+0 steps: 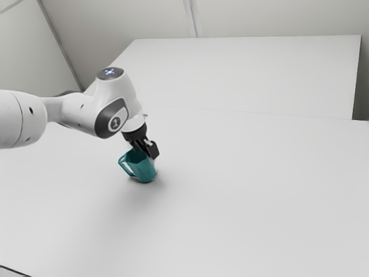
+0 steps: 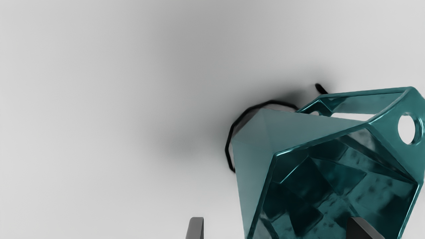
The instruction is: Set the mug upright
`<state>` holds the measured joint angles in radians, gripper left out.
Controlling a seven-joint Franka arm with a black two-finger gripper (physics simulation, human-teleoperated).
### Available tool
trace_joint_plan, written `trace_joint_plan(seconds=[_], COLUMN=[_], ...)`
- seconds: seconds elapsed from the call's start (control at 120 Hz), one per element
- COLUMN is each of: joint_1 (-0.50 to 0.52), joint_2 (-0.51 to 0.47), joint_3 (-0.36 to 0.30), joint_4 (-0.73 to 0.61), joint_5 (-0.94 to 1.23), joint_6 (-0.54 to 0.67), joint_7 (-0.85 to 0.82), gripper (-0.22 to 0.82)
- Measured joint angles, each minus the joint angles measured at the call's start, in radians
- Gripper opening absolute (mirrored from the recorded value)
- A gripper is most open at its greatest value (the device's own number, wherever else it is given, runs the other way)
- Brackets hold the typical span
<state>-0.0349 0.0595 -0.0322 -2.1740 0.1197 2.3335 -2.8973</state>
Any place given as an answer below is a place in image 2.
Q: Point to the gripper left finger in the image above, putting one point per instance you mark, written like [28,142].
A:
[195,229]

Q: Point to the teal faceted mug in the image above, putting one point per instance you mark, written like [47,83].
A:
[298,159]

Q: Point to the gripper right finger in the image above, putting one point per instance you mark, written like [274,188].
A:
[361,230]

